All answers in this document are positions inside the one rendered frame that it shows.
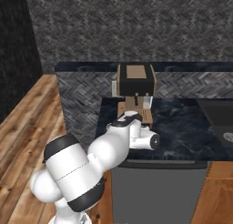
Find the black and tan coffee machine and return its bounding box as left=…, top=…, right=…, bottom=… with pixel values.
left=111, top=63, right=157, bottom=127

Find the narrow wooden cupboard panel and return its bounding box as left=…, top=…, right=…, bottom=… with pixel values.
left=89, top=169, right=114, bottom=224

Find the wooden cupboard door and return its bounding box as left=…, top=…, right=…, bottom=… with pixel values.
left=190, top=160, right=233, bottom=224

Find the grey dishwasher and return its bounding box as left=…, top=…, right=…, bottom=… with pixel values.
left=110, top=159, right=211, bottom=224

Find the black sink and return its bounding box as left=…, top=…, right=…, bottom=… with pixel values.
left=196, top=97, right=233, bottom=150

